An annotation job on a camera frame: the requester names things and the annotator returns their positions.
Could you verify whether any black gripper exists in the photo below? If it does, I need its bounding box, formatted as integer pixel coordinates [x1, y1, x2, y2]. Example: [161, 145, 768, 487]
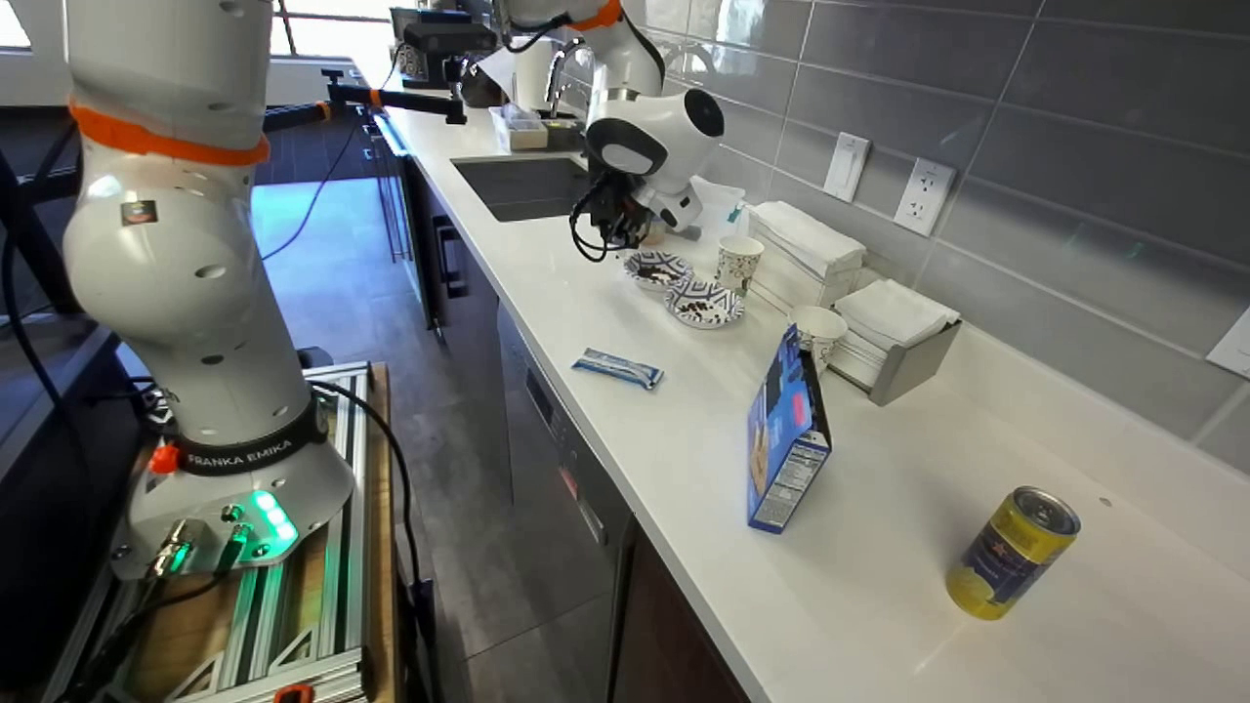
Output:
[596, 174, 665, 256]

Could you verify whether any blue white paper bowl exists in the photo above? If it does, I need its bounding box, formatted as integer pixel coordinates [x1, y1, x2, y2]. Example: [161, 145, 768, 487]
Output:
[621, 250, 699, 296]
[665, 276, 749, 338]

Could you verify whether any clear plastic container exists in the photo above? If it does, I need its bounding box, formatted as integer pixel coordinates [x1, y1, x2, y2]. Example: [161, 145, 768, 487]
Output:
[682, 174, 754, 256]

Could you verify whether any dark kitchen sink basin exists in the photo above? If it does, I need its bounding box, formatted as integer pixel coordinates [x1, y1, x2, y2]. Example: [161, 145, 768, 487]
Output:
[449, 151, 600, 226]

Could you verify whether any patterned paper cup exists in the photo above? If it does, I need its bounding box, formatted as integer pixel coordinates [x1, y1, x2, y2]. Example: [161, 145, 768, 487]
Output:
[709, 236, 768, 300]

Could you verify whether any sponge holder box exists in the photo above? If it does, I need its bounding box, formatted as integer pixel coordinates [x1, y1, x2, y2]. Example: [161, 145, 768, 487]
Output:
[487, 102, 555, 155]

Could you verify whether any chrome sink faucet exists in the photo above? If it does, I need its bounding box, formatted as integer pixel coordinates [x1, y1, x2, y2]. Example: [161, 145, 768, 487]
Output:
[544, 36, 592, 127]

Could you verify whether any white paper towel roll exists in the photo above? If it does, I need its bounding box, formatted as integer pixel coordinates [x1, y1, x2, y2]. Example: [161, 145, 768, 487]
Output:
[471, 41, 562, 119]

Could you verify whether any stack of white napkins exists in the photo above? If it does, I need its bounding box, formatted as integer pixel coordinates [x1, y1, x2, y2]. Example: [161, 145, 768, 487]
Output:
[745, 197, 883, 315]

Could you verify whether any plain white paper cup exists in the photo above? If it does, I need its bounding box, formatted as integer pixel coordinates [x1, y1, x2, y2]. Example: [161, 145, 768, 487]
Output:
[790, 300, 851, 374]

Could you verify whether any blue cardboard food box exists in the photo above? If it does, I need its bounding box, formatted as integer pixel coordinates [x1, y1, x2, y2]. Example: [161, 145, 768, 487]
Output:
[743, 325, 834, 539]

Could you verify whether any white power outlet plate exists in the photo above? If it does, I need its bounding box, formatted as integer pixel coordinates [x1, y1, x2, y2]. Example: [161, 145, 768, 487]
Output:
[892, 151, 956, 243]

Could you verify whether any grey under-counter dishwasher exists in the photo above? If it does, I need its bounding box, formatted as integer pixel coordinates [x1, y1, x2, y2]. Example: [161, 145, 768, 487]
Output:
[493, 305, 646, 703]

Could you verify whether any white rectangular box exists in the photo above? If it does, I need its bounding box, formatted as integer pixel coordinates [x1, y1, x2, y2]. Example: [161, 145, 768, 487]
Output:
[825, 276, 967, 409]

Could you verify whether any bright window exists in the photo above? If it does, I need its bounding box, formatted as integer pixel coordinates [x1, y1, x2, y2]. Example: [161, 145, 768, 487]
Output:
[269, 0, 499, 59]

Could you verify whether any brown cabinet door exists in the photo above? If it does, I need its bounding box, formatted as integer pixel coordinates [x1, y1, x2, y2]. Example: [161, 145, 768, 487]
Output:
[605, 526, 754, 703]

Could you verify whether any yellow labelled tin can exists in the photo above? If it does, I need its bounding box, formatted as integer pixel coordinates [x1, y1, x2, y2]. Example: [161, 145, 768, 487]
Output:
[940, 483, 1087, 627]

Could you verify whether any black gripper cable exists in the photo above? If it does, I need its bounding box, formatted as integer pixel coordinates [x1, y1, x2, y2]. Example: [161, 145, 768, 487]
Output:
[568, 174, 621, 265]

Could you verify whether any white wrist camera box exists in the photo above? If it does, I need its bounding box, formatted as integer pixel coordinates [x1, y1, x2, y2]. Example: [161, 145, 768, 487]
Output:
[651, 181, 715, 243]

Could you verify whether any white light switch plate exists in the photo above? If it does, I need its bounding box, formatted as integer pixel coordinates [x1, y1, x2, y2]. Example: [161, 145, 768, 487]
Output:
[820, 128, 876, 207]

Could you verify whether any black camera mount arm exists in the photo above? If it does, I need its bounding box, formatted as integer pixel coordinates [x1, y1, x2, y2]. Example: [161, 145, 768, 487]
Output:
[265, 67, 471, 132]

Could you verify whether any black floor cable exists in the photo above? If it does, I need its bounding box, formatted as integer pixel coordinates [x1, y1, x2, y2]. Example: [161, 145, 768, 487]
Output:
[307, 374, 446, 703]

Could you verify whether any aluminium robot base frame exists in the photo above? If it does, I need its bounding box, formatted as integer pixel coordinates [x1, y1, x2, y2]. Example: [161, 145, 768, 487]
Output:
[41, 360, 403, 703]

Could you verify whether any white blank wall plate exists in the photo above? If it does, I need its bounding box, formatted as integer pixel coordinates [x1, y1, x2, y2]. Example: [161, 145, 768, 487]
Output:
[1204, 305, 1250, 382]

